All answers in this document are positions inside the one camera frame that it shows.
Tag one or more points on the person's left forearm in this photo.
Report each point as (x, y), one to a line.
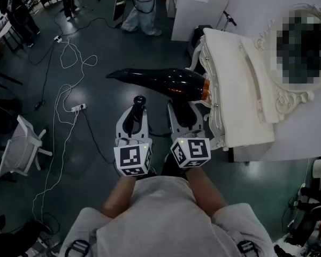
(119, 197)

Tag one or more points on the person's grey t-shirt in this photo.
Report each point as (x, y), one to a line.
(166, 218)

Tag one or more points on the black bag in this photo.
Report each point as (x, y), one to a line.
(18, 237)

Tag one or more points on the white dressing table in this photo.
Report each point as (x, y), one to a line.
(238, 95)

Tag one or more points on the silver scooter suitcase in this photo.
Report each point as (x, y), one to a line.
(199, 36)

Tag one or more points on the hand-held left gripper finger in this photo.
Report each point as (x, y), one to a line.
(145, 127)
(120, 124)

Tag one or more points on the white ornate oval mirror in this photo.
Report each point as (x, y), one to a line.
(291, 100)

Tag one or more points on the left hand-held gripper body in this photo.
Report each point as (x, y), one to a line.
(131, 157)

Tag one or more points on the white cabinet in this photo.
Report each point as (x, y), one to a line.
(192, 9)

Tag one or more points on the white wooden chair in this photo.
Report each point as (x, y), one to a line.
(21, 146)

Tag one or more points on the person's right forearm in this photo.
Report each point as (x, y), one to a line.
(206, 191)

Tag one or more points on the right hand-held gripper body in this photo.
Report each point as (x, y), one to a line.
(195, 151)

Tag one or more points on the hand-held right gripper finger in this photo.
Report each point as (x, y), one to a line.
(198, 119)
(173, 119)

